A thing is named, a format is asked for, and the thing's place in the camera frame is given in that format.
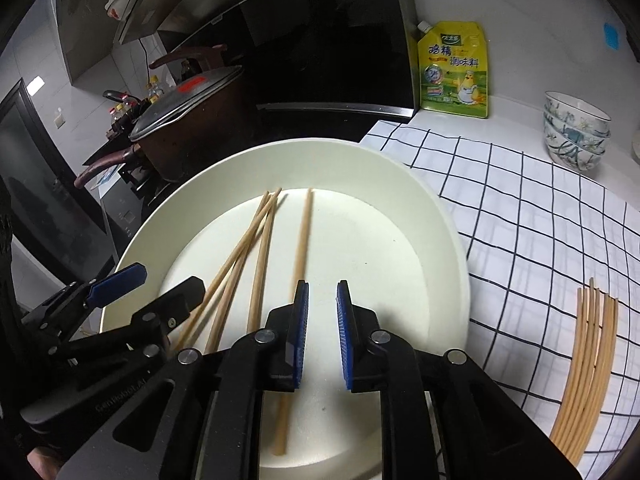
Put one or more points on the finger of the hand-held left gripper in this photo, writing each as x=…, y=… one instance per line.
x=120, y=277
x=185, y=292

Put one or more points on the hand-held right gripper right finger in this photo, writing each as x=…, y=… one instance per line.
x=345, y=335

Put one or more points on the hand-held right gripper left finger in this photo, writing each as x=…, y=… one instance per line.
x=299, y=335

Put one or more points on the white round basin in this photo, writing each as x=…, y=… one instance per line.
x=375, y=240

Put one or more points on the brown cooking pot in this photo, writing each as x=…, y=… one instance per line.
x=200, y=145

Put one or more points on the glass pot lid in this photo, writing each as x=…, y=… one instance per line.
x=185, y=100

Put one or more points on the yellow-capped oil bottle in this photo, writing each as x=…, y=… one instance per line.
x=154, y=89

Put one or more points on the dark sauce bottle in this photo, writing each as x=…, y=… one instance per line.
x=188, y=70

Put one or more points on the white black-checked tablecloth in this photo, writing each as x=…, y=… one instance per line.
x=525, y=210

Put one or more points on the yellow seasoning pouch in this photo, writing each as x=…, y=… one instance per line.
x=450, y=85

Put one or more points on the white bowl with red mark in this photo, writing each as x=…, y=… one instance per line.
x=119, y=2

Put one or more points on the black glass range hood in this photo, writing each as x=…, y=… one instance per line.
x=325, y=50

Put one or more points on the blue wall sticker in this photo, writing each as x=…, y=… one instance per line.
x=611, y=36

